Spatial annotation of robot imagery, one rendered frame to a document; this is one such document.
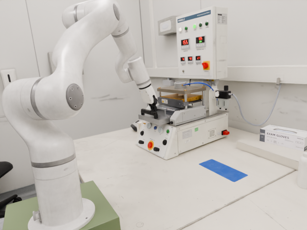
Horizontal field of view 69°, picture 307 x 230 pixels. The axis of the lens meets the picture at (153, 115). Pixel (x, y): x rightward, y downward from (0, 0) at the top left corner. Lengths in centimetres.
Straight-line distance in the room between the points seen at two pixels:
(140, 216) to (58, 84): 54
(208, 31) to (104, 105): 165
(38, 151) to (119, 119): 219
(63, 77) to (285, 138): 113
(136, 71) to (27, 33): 157
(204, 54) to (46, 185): 114
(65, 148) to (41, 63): 196
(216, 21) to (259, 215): 104
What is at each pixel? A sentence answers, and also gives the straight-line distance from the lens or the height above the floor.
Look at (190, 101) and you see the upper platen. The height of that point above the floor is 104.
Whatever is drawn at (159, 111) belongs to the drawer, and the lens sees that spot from 134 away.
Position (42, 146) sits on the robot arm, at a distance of 67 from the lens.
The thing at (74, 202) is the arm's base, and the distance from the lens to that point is 73.
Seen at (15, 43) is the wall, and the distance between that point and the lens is 258.
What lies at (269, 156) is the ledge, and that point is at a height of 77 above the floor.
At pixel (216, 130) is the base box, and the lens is 151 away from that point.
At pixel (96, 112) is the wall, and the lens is 270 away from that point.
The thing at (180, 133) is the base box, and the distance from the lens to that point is 128.
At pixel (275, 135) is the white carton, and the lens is 139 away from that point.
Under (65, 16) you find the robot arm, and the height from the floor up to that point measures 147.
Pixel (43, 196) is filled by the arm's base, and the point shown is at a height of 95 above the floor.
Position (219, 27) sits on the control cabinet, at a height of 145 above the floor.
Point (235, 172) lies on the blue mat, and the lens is 116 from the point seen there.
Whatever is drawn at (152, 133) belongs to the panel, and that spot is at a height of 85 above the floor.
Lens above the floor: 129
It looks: 14 degrees down
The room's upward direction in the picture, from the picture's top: 4 degrees counter-clockwise
